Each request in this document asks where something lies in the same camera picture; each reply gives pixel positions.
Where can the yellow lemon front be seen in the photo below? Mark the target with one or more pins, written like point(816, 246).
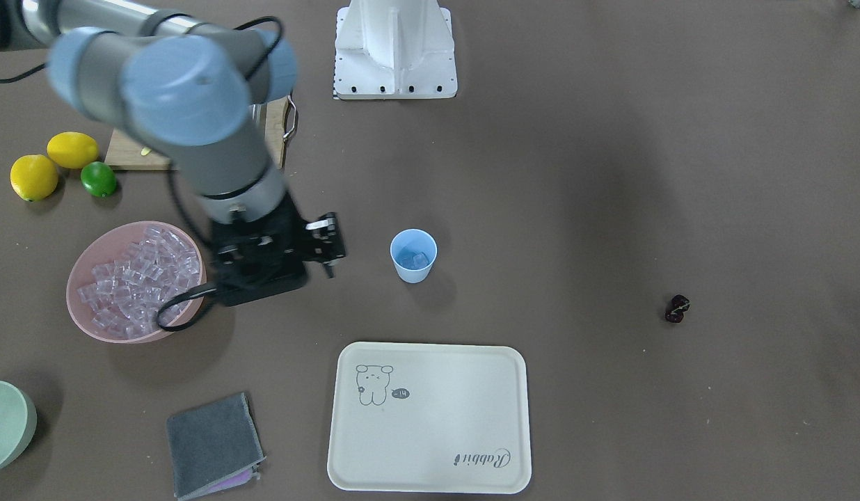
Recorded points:
point(34, 177)

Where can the pink bowl of ice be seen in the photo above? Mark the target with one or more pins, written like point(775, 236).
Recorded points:
point(120, 285)

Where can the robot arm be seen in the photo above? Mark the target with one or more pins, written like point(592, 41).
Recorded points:
point(185, 88)

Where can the yellow lemon near lime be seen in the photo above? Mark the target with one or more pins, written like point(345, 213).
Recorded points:
point(72, 150)

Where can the dark cherries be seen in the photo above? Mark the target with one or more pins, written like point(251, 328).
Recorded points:
point(675, 313)

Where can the mint green bowl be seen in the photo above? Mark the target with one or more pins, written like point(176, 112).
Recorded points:
point(18, 421)

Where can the cream rabbit tray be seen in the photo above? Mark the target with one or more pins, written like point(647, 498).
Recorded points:
point(430, 418)

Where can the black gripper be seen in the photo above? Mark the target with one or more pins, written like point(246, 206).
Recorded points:
point(323, 241)

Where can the wooden cutting board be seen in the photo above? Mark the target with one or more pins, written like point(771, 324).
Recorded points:
point(277, 119)

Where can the grey folded cloth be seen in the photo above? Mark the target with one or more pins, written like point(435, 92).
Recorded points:
point(214, 447)

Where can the light blue plastic cup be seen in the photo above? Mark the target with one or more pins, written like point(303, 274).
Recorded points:
point(413, 252)

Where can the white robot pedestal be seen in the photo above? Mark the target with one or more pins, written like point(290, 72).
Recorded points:
point(394, 50)

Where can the green lime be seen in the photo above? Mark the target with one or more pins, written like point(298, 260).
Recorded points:
point(99, 179)

